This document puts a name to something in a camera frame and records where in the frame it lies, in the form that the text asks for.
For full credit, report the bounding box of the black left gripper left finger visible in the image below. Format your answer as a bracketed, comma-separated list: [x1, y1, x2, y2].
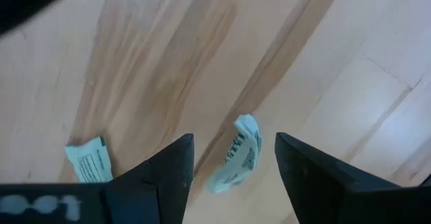
[0, 133, 195, 224]

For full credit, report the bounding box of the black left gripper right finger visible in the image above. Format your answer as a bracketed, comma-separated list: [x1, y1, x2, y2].
[274, 132, 431, 224]

